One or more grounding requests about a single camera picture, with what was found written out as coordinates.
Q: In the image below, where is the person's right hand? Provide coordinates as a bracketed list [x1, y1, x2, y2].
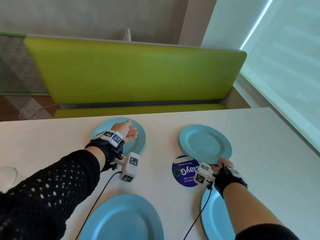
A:
[209, 157, 235, 177]

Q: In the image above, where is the person's left hand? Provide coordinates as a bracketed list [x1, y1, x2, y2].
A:
[111, 119, 139, 143]

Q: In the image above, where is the light blue plate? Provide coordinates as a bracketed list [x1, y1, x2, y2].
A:
[179, 124, 233, 165]
[79, 193, 165, 240]
[201, 188, 237, 240]
[90, 117, 146, 157]

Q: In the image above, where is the clear drinking glass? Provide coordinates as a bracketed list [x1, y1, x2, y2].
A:
[0, 167, 18, 192]

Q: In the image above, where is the person's right forearm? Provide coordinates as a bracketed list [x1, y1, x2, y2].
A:
[222, 182, 300, 240]

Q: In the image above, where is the person's left forearm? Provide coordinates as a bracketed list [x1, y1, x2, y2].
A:
[0, 146, 107, 240]

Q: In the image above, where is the black right wristband with markers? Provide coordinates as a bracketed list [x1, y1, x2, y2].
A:
[212, 162, 248, 199]

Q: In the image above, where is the black wristband with markers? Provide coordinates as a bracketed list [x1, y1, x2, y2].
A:
[212, 162, 248, 199]
[85, 130, 125, 173]

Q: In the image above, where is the black left wristband with markers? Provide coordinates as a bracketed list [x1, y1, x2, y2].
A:
[85, 130, 125, 173]

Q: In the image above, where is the round purple sticker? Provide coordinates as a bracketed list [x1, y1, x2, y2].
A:
[171, 155, 200, 188]

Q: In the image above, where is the green padded bench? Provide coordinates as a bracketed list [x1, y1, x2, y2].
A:
[24, 36, 248, 120]

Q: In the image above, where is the white window blind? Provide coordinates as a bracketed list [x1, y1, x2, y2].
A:
[240, 0, 320, 153]

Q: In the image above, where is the green framed mesh partition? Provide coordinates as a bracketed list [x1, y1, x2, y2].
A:
[0, 32, 50, 97]

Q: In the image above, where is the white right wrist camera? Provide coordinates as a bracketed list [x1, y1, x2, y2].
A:
[193, 162, 216, 187]

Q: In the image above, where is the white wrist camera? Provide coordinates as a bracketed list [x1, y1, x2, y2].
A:
[193, 162, 216, 187]
[114, 152, 140, 183]

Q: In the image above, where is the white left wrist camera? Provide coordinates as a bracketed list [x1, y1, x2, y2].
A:
[114, 152, 140, 183]

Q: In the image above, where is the black right camera cable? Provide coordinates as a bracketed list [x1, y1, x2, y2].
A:
[184, 182, 214, 240]

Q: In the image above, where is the black camera cable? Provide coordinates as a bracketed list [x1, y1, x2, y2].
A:
[184, 182, 214, 240]
[75, 171, 123, 240]

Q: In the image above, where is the black left camera cable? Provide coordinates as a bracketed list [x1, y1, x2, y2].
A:
[75, 171, 123, 240]

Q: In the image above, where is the white floor cable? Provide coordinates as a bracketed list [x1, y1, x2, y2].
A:
[18, 103, 59, 120]

